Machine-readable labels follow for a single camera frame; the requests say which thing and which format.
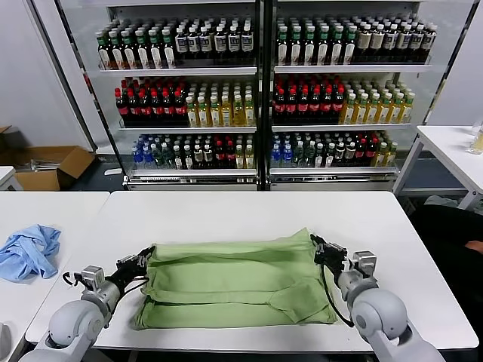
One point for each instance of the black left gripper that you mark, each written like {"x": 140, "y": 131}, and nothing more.
{"x": 128, "y": 269}

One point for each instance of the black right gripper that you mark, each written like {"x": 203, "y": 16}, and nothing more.
{"x": 334, "y": 258}

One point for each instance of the light green t-shirt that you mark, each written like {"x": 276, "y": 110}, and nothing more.
{"x": 226, "y": 286}

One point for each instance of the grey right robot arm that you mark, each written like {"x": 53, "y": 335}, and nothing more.
{"x": 381, "y": 316}

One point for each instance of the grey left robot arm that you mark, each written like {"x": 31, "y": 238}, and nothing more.
{"x": 71, "y": 324}

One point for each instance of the grey clothes pile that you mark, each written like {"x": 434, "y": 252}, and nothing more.
{"x": 439, "y": 200}

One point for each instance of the bystander bare hand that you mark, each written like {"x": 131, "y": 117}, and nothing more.
{"x": 477, "y": 246}

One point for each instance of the glass door beverage cooler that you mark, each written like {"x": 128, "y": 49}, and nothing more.
{"x": 188, "y": 183}
{"x": 333, "y": 183}

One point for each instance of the white cooler shelf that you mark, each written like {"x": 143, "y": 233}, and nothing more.
{"x": 352, "y": 69}
{"x": 333, "y": 170}
{"x": 177, "y": 71}
{"x": 189, "y": 172}
{"x": 340, "y": 127}
{"x": 189, "y": 130}

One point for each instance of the small dark white cap bottle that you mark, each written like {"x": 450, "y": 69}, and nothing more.
{"x": 188, "y": 157}
{"x": 330, "y": 155}
{"x": 320, "y": 155}
{"x": 178, "y": 157}

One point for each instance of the clear greenish water bottle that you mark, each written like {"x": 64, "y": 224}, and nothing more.
{"x": 309, "y": 154}
{"x": 168, "y": 157}
{"x": 299, "y": 154}
{"x": 157, "y": 157}

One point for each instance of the white floor scrap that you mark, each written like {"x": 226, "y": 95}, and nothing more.
{"x": 112, "y": 172}

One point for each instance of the small dark patterned label bottle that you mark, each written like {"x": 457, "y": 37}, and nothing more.
{"x": 340, "y": 154}
{"x": 208, "y": 155}
{"x": 198, "y": 155}
{"x": 351, "y": 153}

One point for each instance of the blue water bottle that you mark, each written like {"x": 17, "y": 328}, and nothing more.
{"x": 288, "y": 155}
{"x": 148, "y": 158}
{"x": 277, "y": 155}
{"x": 137, "y": 157}

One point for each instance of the small red cap cola bottle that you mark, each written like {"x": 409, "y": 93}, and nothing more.
{"x": 220, "y": 155}
{"x": 230, "y": 155}
{"x": 371, "y": 152}
{"x": 361, "y": 152}

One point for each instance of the small yellow tea bottle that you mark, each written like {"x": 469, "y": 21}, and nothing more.
{"x": 250, "y": 157}
{"x": 391, "y": 154}
{"x": 240, "y": 157}
{"x": 381, "y": 154}

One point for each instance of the crumpled light blue shirt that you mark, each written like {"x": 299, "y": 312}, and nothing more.
{"x": 26, "y": 256}

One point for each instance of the open cardboard box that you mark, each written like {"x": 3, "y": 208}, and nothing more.
{"x": 71, "y": 165}

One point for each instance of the yellow juice bottle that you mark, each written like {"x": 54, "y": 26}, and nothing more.
{"x": 192, "y": 114}
{"x": 250, "y": 112}
{"x": 396, "y": 111}
{"x": 350, "y": 112}
{"x": 407, "y": 110}
{"x": 362, "y": 112}
{"x": 238, "y": 114}
{"x": 385, "y": 111}
{"x": 374, "y": 112}
{"x": 203, "y": 114}
{"x": 215, "y": 114}
{"x": 226, "y": 114}

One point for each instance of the silver metal parts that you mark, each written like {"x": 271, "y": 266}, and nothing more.
{"x": 43, "y": 164}

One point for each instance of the white plastic container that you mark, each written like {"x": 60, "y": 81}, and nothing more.
{"x": 3, "y": 339}

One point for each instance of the small white table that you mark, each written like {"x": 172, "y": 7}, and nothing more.
{"x": 5, "y": 175}

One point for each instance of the white side table right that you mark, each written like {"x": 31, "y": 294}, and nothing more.
{"x": 445, "y": 142}

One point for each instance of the clear yellowish bottle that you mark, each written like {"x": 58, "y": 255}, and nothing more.
{"x": 476, "y": 143}

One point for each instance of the green cap tea bottle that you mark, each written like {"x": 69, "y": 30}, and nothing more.
{"x": 155, "y": 51}
{"x": 105, "y": 52}
{"x": 310, "y": 48}
{"x": 283, "y": 48}
{"x": 169, "y": 50}
{"x": 349, "y": 50}
{"x": 143, "y": 52}
{"x": 116, "y": 52}
{"x": 129, "y": 52}
{"x": 323, "y": 48}
{"x": 296, "y": 48}
{"x": 337, "y": 49}

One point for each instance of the open glass cooler door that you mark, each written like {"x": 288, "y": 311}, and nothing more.
{"x": 454, "y": 56}
{"x": 65, "y": 75}

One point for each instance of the dark bottle beige label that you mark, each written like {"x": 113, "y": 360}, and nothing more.
{"x": 364, "y": 40}
{"x": 377, "y": 40}

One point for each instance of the dark bottle white blue label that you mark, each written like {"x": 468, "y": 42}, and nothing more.
{"x": 194, "y": 44}
{"x": 415, "y": 40}
{"x": 234, "y": 43}
{"x": 182, "y": 44}
{"x": 428, "y": 40}
{"x": 389, "y": 40}
{"x": 206, "y": 43}
{"x": 403, "y": 40}
{"x": 220, "y": 43}
{"x": 247, "y": 42}

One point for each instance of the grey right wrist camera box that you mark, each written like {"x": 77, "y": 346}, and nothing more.
{"x": 365, "y": 264}

